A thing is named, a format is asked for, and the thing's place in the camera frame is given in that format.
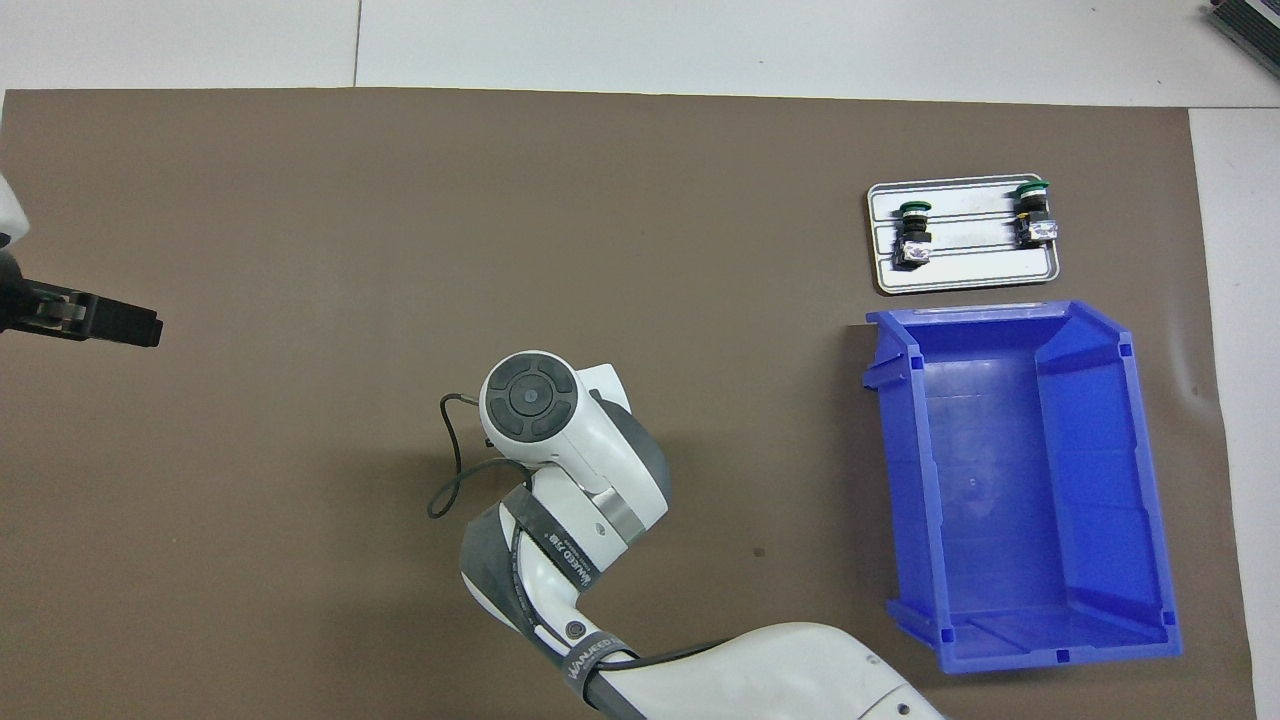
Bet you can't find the brown table mat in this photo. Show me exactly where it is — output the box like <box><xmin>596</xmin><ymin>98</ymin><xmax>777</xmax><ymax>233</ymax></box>
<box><xmin>0</xmin><ymin>88</ymin><xmax>1259</xmax><ymax>720</ymax></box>

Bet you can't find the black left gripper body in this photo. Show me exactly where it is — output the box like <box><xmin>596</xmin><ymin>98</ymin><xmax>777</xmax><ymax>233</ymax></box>
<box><xmin>0</xmin><ymin>250</ymin><xmax>31</xmax><ymax>336</ymax></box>

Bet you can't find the green push button switch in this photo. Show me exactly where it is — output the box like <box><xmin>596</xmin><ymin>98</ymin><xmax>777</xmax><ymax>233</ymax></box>
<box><xmin>1012</xmin><ymin>180</ymin><xmax>1059</xmax><ymax>248</ymax></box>
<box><xmin>895</xmin><ymin>200</ymin><xmax>934</xmax><ymax>269</ymax></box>

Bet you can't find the blue plastic storage bin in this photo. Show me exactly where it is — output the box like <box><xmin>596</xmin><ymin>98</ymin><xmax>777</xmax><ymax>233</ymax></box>
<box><xmin>862</xmin><ymin>298</ymin><xmax>1184</xmax><ymax>676</ymax></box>

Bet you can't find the grey ribbed metal device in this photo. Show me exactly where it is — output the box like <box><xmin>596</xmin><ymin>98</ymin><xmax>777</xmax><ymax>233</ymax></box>
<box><xmin>1205</xmin><ymin>0</ymin><xmax>1280</xmax><ymax>76</ymax></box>

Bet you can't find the grey metal tray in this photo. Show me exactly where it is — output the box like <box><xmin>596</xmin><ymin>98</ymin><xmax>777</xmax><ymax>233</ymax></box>
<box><xmin>866</xmin><ymin>175</ymin><xmax>1061</xmax><ymax>297</ymax></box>

